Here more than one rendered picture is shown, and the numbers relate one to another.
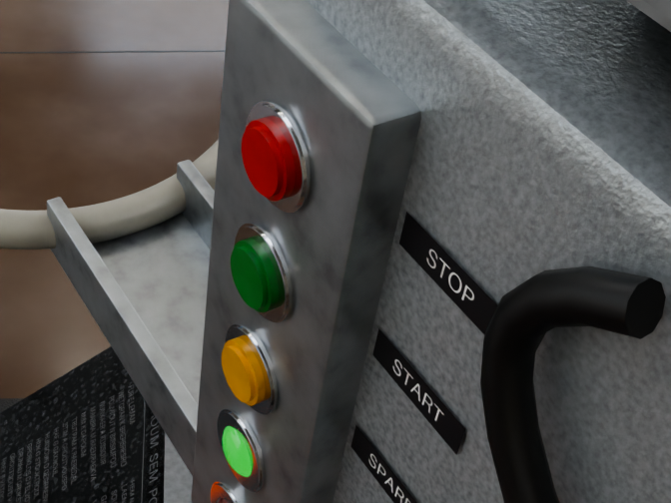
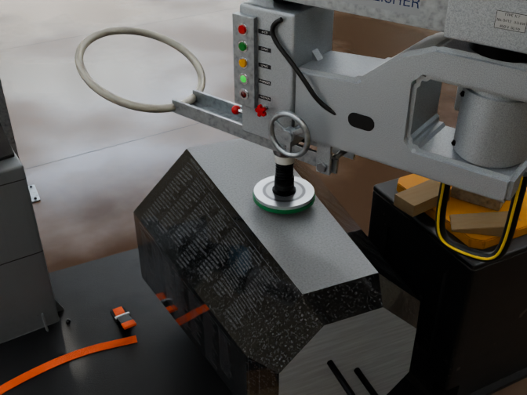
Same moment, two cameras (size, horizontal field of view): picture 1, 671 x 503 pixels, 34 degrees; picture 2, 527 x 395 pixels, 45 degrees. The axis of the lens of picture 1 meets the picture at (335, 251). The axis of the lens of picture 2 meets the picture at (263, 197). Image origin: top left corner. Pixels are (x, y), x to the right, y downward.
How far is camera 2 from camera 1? 1.62 m
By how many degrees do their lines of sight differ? 14
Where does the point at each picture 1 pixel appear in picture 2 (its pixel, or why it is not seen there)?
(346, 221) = (252, 30)
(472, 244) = (266, 27)
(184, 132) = (127, 169)
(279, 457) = (249, 73)
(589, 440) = (281, 38)
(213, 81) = (129, 151)
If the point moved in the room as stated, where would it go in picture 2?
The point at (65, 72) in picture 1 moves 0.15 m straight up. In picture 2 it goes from (71, 164) to (67, 143)
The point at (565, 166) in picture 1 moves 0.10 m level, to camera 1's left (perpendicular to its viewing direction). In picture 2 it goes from (271, 13) to (237, 16)
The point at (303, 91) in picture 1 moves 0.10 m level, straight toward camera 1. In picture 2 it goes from (244, 19) to (254, 30)
